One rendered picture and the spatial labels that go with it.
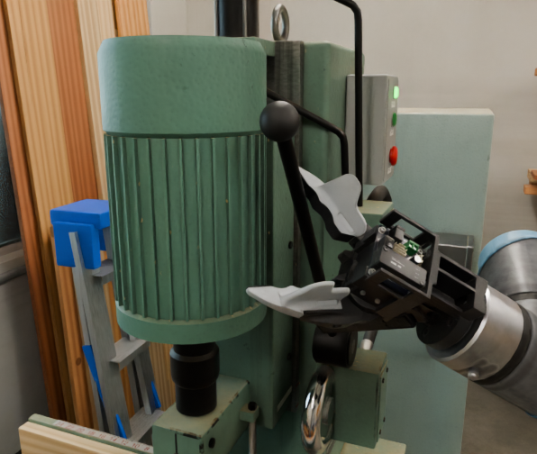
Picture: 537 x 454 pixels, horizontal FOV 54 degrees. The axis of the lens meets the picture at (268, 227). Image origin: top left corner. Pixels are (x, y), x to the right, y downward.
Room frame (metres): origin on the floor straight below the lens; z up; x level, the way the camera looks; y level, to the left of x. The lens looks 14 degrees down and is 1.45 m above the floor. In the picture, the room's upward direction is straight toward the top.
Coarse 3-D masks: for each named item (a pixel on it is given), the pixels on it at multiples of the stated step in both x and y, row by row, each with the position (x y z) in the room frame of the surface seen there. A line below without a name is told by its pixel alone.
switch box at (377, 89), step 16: (352, 80) 0.80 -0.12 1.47; (368, 80) 0.79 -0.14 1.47; (384, 80) 0.78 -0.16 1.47; (352, 96) 0.80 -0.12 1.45; (368, 96) 0.79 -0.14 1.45; (384, 96) 0.78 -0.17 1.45; (352, 112) 0.80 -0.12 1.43; (368, 112) 0.79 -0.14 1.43; (384, 112) 0.78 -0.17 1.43; (352, 128) 0.80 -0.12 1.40; (368, 128) 0.79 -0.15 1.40; (384, 128) 0.78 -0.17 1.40; (352, 144) 0.80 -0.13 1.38; (368, 144) 0.79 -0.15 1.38; (384, 144) 0.78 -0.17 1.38; (352, 160) 0.80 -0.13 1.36; (368, 160) 0.79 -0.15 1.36; (384, 160) 0.78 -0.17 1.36; (368, 176) 0.79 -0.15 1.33; (384, 176) 0.78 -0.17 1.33
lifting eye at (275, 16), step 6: (276, 6) 0.84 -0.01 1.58; (282, 6) 0.85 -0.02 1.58; (276, 12) 0.84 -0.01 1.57; (282, 12) 0.86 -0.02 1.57; (276, 18) 0.83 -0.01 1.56; (282, 18) 0.88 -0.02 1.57; (288, 18) 0.88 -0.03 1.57; (276, 24) 0.83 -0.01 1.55; (282, 24) 0.88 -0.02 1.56; (288, 24) 0.88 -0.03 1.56; (276, 30) 0.83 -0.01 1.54; (282, 30) 0.88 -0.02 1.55; (288, 30) 0.88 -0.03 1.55; (276, 36) 0.84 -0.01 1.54; (282, 36) 0.87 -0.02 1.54
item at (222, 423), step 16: (224, 384) 0.65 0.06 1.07; (240, 384) 0.65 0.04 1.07; (224, 400) 0.61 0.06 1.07; (240, 400) 0.63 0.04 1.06; (160, 416) 0.57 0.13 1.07; (176, 416) 0.57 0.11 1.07; (192, 416) 0.57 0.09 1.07; (208, 416) 0.57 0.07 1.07; (224, 416) 0.59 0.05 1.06; (160, 432) 0.55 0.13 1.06; (176, 432) 0.55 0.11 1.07; (192, 432) 0.54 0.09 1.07; (208, 432) 0.55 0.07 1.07; (224, 432) 0.59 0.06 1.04; (240, 432) 0.63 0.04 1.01; (160, 448) 0.55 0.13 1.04; (176, 448) 0.55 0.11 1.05; (192, 448) 0.54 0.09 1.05; (208, 448) 0.55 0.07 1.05; (224, 448) 0.58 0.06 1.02
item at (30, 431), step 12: (24, 432) 0.72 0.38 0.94; (36, 432) 0.71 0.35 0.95; (48, 432) 0.71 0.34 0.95; (60, 432) 0.71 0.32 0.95; (24, 444) 0.72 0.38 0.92; (36, 444) 0.71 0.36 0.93; (48, 444) 0.70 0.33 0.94; (60, 444) 0.69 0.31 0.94; (72, 444) 0.68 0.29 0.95; (84, 444) 0.68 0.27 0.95; (96, 444) 0.68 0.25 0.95
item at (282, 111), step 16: (272, 112) 0.45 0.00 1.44; (288, 112) 0.45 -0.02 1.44; (272, 128) 0.45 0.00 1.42; (288, 128) 0.45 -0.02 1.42; (288, 144) 0.47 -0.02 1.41; (288, 160) 0.48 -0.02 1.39; (288, 176) 0.49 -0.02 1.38; (304, 192) 0.51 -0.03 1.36; (304, 208) 0.52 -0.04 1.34; (304, 224) 0.53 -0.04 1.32; (304, 240) 0.54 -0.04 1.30; (320, 272) 0.57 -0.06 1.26; (320, 336) 0.65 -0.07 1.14; (336, 336) 0.65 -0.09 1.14; (352, 336) 0.65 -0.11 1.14; (320, 352) 0.65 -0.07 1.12; (336, 352) 0.64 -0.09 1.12; (352, 352) 0.66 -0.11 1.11
